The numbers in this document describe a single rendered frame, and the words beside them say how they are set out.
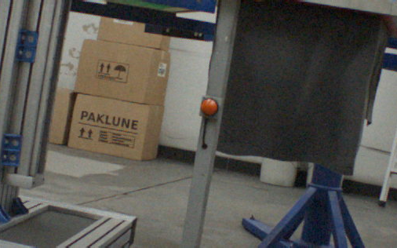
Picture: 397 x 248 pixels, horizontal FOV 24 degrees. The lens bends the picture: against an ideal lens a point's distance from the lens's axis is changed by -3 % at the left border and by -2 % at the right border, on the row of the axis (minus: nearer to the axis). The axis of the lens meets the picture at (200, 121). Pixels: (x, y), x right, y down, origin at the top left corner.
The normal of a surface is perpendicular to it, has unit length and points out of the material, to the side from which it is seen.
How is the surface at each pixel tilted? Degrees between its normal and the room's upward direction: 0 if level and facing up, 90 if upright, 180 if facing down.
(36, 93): 90
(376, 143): 90
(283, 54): 92
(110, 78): 91
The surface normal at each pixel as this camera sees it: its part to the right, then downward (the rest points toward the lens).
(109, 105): -0.24, 0.00
